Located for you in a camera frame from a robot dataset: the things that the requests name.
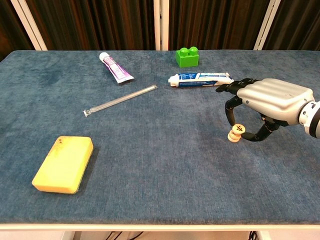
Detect white frame post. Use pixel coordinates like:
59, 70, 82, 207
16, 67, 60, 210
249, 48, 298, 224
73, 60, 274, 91
153, 0, 170, 51
253, 0, 282, 51
10, 0, 48, 51

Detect white table frame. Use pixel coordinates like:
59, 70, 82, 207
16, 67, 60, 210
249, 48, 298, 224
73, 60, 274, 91
0, 223, 320, 240

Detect clear wrapped straw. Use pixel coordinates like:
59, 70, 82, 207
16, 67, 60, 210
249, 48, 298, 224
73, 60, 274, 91
83, 84, 158, 118

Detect blue velvet table cover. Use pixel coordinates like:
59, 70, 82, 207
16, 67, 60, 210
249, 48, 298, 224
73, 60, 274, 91
0, 49, 320, 225

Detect green toy building block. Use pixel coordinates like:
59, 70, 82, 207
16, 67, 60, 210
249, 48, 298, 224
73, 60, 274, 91
175, 46, 200, 69

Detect blue white toothpaste tube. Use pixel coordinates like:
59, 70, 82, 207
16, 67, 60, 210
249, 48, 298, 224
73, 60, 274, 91
167, 72, 235, 88

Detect yellow rectangular sponge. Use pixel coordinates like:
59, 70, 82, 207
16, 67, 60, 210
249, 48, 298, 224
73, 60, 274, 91
31, 135, 95, 195

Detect purple white cream tube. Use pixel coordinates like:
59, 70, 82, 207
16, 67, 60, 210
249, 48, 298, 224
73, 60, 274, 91
98, 51, 135, 84

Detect dark brown curtain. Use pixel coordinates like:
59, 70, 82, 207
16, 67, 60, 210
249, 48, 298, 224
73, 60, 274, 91
0, 0, 320, 62

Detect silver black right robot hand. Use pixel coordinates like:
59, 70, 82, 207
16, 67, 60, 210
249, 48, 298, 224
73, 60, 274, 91
215, 78, 315, 143

